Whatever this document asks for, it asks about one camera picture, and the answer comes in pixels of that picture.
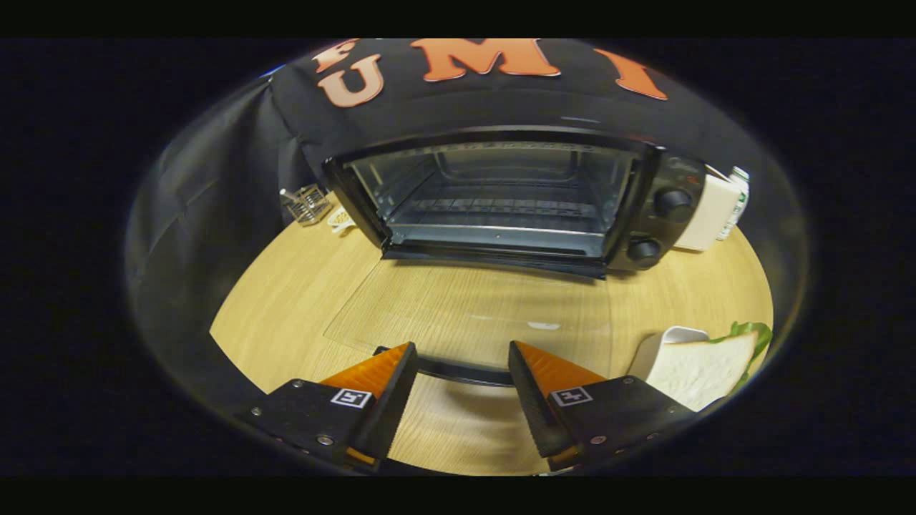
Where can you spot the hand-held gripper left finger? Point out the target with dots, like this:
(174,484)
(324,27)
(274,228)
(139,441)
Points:
(392,400)

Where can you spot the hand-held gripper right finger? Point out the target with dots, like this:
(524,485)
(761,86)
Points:
(533,400)

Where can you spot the lettuce sandwich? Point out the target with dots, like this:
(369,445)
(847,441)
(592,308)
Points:
(698,372)

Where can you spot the black toaster oven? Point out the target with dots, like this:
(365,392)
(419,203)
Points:
(644,207)

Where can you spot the white slot toaster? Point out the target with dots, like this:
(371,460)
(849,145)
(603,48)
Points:
(705,214)

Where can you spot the white plate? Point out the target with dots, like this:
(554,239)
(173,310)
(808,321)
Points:
(662,343)

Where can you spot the black backdrop cloth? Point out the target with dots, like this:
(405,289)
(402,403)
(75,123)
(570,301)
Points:
(215,214)

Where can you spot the white bottle green label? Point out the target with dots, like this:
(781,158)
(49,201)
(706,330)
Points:
(737,193)

